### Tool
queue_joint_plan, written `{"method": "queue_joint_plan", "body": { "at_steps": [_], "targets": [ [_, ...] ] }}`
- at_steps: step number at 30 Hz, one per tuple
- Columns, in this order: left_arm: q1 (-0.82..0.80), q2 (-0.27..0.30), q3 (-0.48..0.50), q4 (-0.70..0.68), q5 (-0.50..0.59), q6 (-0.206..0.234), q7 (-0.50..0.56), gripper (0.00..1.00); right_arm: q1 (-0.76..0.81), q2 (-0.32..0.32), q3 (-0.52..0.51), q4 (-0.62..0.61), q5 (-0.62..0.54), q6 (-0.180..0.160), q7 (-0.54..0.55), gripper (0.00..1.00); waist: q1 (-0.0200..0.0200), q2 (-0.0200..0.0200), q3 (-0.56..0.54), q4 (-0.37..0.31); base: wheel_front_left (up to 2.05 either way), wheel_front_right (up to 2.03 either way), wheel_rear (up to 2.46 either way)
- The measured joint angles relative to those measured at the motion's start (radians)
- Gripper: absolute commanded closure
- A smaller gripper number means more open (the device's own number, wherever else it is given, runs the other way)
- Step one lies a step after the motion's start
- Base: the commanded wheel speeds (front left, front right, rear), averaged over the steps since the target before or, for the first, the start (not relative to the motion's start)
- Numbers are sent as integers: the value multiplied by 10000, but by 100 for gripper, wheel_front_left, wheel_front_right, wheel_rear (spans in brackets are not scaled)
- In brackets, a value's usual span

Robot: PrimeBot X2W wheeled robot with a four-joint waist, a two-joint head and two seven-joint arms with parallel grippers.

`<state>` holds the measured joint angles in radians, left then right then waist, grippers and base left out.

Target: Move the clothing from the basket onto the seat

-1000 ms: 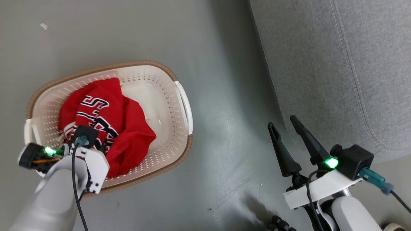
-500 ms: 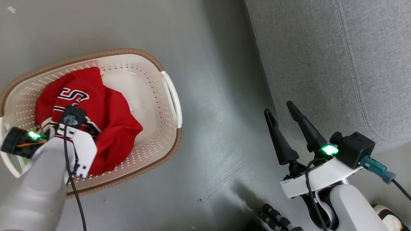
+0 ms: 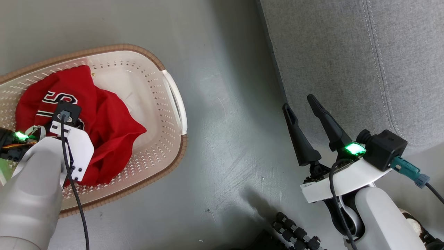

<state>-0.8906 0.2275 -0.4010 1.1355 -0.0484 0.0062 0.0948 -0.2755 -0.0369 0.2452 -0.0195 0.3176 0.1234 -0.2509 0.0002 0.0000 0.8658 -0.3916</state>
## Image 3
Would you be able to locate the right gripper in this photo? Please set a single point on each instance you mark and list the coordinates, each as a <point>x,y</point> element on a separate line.
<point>343,180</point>

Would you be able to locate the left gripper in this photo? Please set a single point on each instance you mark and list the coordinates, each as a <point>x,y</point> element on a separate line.
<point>78,152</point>

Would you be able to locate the red basketball jersey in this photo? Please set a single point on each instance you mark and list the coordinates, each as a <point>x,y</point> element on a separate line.
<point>104,118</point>

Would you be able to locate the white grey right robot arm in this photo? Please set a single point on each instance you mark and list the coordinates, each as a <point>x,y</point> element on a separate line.
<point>381,222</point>

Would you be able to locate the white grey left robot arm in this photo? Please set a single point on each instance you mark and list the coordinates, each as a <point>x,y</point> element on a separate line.
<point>27,208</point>

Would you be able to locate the white perforated laundry basket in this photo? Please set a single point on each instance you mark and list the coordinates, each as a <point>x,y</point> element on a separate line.
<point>145,80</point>

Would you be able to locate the grey fabric sofa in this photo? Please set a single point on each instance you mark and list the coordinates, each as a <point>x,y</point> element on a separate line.
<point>347,52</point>

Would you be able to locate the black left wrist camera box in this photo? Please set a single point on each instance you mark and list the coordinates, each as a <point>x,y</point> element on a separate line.
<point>71,108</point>

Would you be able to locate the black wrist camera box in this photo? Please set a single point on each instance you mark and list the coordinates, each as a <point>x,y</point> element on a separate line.
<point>385,149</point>
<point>71,108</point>

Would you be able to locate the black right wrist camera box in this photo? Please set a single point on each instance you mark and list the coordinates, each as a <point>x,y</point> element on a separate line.
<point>385,149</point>

